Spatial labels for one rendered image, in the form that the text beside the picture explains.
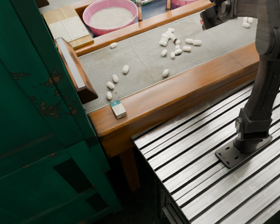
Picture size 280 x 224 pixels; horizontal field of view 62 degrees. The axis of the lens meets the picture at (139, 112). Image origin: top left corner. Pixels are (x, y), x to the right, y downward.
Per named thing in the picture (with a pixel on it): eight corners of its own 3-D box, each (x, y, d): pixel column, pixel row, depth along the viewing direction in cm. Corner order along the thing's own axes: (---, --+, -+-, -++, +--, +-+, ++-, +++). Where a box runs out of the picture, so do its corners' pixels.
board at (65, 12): (94, 42, 100) (93, 39, 99) (61, 54, 97) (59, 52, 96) (71, 6, 118) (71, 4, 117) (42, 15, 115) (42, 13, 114)
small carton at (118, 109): (127, 114, 77) (126, 111, 75) (117, 119, 76) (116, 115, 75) (119, 102, 80) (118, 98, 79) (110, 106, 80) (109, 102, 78)
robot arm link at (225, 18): (215, 1, 80) (228, -5, 74) (229, 1, 82) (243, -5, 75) (216, 22, 82) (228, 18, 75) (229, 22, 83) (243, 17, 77)
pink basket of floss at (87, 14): (146, 18, 123) (145, 1, 115) (127, 50, 109) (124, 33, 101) (101, 11, 130) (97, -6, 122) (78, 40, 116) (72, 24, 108)
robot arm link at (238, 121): (237, 115, 69) (243, 131, 66) (266, 112, 69) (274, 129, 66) (231, 126, 74) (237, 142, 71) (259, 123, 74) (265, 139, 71)
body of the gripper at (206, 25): (198, 13, 86) (209, 8, 79) (221, 4, 88) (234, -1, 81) (203, 30, 88) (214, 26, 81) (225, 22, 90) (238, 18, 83)
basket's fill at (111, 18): (142, 32, 115) (141, 22, 111) (100, 48, 110) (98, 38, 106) (123, 10, 127) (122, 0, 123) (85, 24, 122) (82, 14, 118)
